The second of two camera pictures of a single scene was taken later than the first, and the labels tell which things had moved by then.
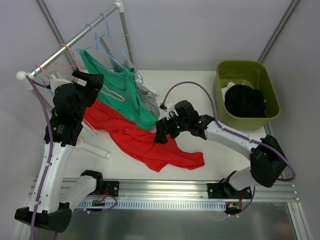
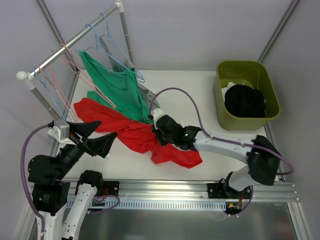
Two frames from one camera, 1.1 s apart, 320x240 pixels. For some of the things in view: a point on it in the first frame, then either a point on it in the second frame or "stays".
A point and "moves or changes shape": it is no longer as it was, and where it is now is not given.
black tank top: (242, 101) stays
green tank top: (118, 90) stays
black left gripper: (91, 81) → (83, 141)
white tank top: (224, 89) stays
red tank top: (164, 156) moves or changes shape
